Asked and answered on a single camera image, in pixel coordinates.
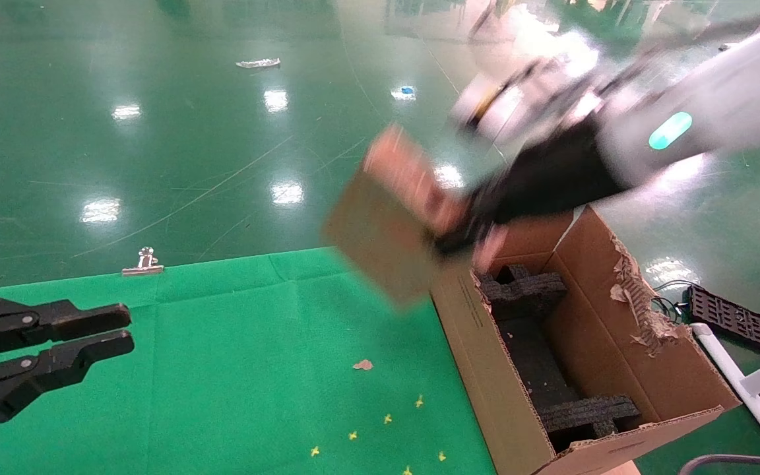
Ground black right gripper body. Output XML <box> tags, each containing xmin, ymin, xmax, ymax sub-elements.
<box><xmin>469</xmin><ymin>112</ymin><xmax>628</xmax><ymax>228</ymax></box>

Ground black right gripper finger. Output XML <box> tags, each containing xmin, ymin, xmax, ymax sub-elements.
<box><xmin>434</xmin><ymin>221</ymin><xmax>493</xmax><ymax>258</ymax></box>

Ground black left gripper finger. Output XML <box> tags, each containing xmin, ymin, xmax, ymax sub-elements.
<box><xmin>0</xmin><ymin>329</ymin><xmax>136</xmax><ymax>455</ymax></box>
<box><xmin>0</xmin><ymin>292</ymin><xmax>132</xmax><ymax>362</ymax></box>

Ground small brown cardboard box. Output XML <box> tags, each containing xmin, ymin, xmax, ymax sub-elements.
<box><xmin>323</xmin><ymin>124</ymin><xmax>483</xmax><ymax>309</ymax></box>

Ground large open cardboard carton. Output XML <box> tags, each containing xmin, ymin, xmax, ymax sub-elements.
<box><xmin>429</xmin><ymin>205</ymin><xmax>742</xmax><ymax>475</ymax></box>

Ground silver binder clip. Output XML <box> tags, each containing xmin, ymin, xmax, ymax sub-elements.
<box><xmin>120</xmin><ymin>247</ymin><xmax>164</xmax><ymax>276</ymax></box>

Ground black foam base strip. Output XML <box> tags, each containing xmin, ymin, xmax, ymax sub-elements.
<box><xmin>495</xmin><ymin>315</ymin><xmax>582</xmax><ymax>410</ymax></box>

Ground green table cloth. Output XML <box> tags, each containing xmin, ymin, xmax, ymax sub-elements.
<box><xmin>0</xmin><ymin>247</ymin><xmax>496</xmax><ymax>475</ymax></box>

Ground black perforated pedal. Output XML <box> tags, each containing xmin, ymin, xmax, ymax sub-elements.
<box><xmin>685</xmin><ymin>284</ymin><xmax>760</xmax><ymax>358</ymax></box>

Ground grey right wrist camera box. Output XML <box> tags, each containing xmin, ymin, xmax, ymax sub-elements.
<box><xmin>449</xmin><ymin>58</ymin><xmax>555</xmax><ymax>149</ymax></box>

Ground white pipe frame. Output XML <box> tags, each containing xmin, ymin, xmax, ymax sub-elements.
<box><xmin>691</xmin><ymin>323</ymin><xmax>760</xmax><ymax>470</ymax></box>

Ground grey floor cable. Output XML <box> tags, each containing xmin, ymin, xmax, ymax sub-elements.
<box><xmin>679</xmin><ymin>453</ymin><xmax>760</xmax><ymax>475</ymax></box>

